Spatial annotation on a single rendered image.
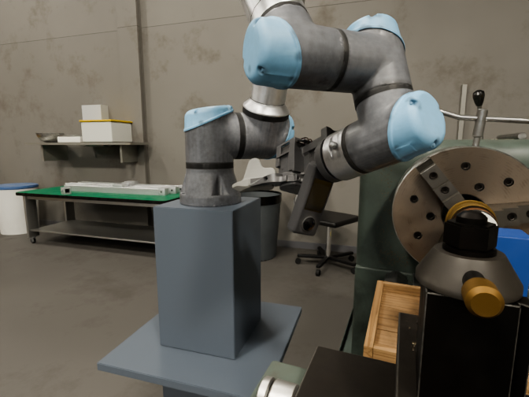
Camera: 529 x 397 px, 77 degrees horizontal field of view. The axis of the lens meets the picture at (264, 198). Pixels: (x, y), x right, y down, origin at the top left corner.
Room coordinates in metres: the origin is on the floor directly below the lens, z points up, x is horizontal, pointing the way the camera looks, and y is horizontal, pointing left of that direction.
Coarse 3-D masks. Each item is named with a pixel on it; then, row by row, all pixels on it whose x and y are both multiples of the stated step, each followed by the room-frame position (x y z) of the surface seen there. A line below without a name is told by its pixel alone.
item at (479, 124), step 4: (480, 112) 0.78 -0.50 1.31; (484, 112) 0.78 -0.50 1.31; (476, 116) 0.79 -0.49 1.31; (480, 116) 0.78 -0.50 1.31; (484, 116) 0.78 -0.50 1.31; (476, 120) 0.79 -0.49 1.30; (480, 120) 0.78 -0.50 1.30; (484, 120) 0.78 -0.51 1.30; (476, 124) 0.79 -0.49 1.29; (480, 124) 0.78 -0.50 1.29; (484, 124) 0.78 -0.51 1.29; (476, 128) 0.79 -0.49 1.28; (480, 128) 0.78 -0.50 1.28; (472, 132) 0.80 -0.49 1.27; (476, 132) 0.79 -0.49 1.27; (480, 132) 0.78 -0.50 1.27; (476, 136) 0.79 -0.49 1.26; (480, 136) 0.78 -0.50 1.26; (476, 140) 0.79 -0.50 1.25; (472, 144) 0.79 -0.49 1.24; (476, 144) 0.79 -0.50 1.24
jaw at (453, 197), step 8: (416, 168) 0.80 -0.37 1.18; (424, 168) 0.80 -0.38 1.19; (432, 168) 0.75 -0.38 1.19; (424, 176) 0.76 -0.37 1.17; (432, 176) 0.76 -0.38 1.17; (440, 176) 0.74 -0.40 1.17; (432, 184) 0.75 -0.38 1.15; (440, 184) 0.74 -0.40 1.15; (448, 184) 0.72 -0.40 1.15; (440, 192) 0.73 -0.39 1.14; (448, 192) 0.72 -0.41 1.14; (456, 192) 0.71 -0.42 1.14; (448, 200) 0.70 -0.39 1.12; (456, 200) 0.70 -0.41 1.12; (464, 200) 0.69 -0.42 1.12; (448, 208) 0.70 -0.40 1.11
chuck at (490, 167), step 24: (456, 168) 0.77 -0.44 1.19; (480, 168) 0.75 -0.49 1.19; (504, 168) 0.73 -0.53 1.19; (408, 192) 0.81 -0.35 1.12; (432, 192) 0.79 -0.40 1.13; (480, 192) 0.75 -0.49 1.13; (504, 192) 0.73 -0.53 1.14; (528, 192) 0.71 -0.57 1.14; (408, 216) 0.81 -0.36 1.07; (432, 216) 0.79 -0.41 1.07; (408, 240) 0.80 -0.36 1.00; (432, 240) 0.78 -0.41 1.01
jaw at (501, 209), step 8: (496, 208) 0.69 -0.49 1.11; (504, 208) 0.68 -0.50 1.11; (512, 208) 0.67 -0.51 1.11; (520, 208) 0.68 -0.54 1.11; (528, 208) 0.68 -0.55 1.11; (496, 216) 0.67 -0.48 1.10; (504, 216) 0.66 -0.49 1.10; (512, 216) 0.68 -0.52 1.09; (520, 216) 0.68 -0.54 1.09; (528, 216) 0.68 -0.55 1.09; (504, 224) 0.66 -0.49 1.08; (512, 224) 0.67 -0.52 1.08
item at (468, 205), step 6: (456, 204) 0.69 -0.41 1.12; (462, 204) 0.68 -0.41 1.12; (468, 204) 0.67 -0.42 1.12; (474, 204) 0.66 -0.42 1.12; (480, 204) 0.67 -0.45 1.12; (450, 210) 0.69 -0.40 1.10; (456, 210) 0.67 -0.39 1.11; (462, 210) 0.65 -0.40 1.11; (480, 210) 0.62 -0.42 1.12; (486, 210) 0.64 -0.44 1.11; (492, 210) 0.67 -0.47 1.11; (450, 216) 0.68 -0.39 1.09; (492, 216) 0.62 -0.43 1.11
